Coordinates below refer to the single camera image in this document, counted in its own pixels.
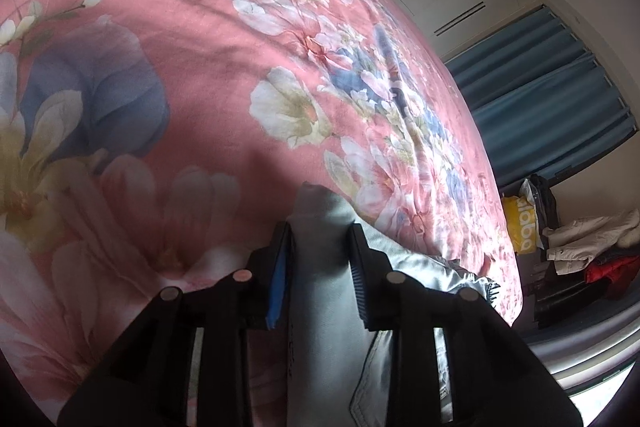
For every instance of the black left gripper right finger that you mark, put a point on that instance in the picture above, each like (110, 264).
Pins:
(495, 379)

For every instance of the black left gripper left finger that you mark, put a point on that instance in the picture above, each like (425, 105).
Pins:
(183, 361)

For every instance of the light blue denim pants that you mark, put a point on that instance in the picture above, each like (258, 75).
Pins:
(340, 372)

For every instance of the yellow shopping bag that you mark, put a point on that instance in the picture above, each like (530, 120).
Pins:
(521, 221)

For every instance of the beige clothes pile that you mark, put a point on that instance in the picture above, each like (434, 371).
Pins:
(573, 247)

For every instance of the red garment on floor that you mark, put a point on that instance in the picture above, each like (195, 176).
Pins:
(618, 273)

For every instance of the pink floral bed quilt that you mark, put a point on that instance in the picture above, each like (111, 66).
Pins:
(155, 142)

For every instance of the blue curtain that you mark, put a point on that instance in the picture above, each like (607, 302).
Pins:
(541, 100)

